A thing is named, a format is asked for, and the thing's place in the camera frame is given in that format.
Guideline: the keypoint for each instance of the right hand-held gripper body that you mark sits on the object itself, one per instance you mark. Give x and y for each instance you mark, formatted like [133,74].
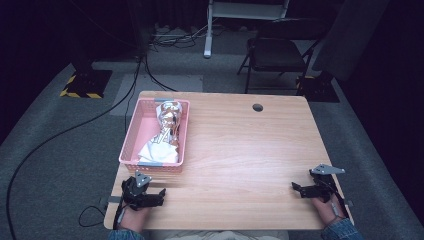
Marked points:
[322,184]

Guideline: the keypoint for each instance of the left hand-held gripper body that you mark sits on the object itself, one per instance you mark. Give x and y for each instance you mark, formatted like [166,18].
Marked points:
[135,193]

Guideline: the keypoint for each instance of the pink plastic basket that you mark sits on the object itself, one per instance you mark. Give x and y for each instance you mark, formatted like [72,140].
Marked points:
[140,133]

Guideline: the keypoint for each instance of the silver foil bag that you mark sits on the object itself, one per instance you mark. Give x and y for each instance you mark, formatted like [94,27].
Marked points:
[165,133]

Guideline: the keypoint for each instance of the person's right hand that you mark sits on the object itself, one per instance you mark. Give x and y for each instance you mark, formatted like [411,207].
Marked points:
[325,209]

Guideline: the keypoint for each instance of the person's left hand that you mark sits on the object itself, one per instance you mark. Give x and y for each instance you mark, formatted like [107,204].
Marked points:
[134,218]

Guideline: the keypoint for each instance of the grey tape strip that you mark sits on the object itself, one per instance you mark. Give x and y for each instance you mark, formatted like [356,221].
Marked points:
[349,203]
[111,200]

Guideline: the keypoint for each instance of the grey tape on basket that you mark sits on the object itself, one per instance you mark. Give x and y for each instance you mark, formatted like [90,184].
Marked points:
[163,100]
[150,164]

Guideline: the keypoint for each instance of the black yellow striped stand base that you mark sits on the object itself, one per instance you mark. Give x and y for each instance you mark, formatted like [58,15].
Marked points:
[87,83]
[316,89]

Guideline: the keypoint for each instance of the black folding chair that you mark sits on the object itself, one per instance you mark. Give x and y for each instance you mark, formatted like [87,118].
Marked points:
[276,53]

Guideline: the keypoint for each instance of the dark grey panel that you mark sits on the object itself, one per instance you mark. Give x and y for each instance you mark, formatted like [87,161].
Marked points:
[350,36]

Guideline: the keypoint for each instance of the white metal stand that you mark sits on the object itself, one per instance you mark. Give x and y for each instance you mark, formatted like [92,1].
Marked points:
[208,36]

